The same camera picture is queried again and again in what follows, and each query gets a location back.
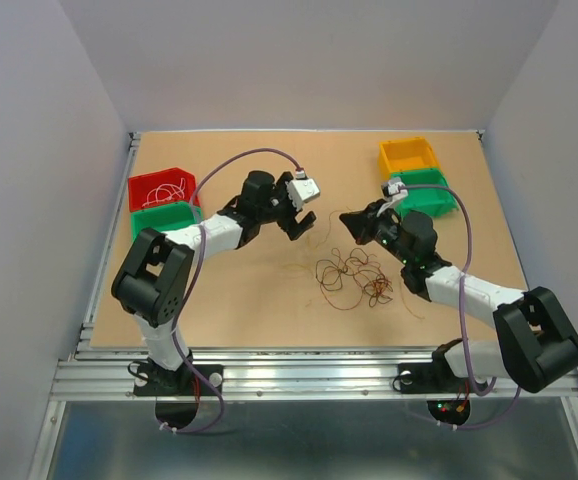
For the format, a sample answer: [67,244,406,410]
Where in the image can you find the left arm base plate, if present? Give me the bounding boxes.
[132,362,226,399]

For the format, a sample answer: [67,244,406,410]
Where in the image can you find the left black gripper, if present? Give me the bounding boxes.
[257,173,315,240]

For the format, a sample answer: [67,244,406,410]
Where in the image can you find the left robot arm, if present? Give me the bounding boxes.
[111,170,320,394]

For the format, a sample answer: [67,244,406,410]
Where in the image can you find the purple camera cable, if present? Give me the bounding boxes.
[160,147,310,435]
[393,183,522,432]

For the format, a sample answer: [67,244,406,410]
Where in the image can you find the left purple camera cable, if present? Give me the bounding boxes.
[160,147,310,435]

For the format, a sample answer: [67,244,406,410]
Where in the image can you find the red plastic bin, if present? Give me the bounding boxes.
[127,167,197,213]

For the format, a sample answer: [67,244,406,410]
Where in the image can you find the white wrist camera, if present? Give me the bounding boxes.
[287,178,321,211]
[377,176,408,216]

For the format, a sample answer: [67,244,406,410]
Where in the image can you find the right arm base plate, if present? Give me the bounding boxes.
[391,361,471,395]

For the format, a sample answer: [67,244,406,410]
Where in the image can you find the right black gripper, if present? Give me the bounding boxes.
[337,198,413,266]

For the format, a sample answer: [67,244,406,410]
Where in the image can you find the white wire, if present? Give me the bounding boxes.
[141,174,188,208]

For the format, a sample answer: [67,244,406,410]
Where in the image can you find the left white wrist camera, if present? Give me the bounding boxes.
[287,178,321,211]

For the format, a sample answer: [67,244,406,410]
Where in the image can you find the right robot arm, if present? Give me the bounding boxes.
[339,200,578,393]

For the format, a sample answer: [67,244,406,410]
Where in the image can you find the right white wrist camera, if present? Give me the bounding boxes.
[377,176,408,216]

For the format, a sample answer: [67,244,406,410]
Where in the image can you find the yellow plastic bin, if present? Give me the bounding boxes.
[377,137,440,180]

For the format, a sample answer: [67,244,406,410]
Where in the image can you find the dark brown wire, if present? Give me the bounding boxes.
[314,246,388,296]

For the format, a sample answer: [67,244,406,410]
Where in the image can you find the red wire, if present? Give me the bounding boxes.
[318,277,394,312]

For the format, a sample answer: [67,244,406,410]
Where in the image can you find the aluminium frame rail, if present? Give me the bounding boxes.
[28,130,578,480]

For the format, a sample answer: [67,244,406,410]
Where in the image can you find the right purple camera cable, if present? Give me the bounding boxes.
[393,183,522,432]

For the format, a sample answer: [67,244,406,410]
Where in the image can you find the green plastic bin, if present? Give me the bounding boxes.
[393,168,458,218]
[130,202,203,240]

